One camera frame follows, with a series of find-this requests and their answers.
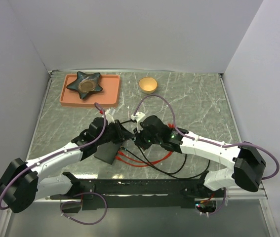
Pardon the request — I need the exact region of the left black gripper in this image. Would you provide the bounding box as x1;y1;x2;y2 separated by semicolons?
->
96;119;134;145

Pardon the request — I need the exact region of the red ethernet cable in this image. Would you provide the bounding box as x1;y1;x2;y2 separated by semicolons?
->
115;150;174;168
115;123;177;166

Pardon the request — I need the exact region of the black network switch box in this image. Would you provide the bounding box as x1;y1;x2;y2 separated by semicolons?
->
94;142;121;165

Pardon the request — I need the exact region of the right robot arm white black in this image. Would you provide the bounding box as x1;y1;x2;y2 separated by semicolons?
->
131;113;266;197

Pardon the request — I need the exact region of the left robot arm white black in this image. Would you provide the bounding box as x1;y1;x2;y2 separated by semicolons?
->
0;117;134;213

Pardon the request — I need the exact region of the salmon rectangular tray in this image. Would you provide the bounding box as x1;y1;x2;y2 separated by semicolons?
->
59;72;121;108

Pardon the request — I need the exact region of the small yellow bowl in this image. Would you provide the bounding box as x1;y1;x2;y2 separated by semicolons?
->
138;77;158;94

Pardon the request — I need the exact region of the dark star-shaped dish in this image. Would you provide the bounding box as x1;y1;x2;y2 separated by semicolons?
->
66;71;103;100

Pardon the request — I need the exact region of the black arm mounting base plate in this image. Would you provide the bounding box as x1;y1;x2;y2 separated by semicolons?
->
50;179;224;210

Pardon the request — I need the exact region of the aluminium frame rail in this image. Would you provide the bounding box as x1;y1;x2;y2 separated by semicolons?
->
6;179;268;203

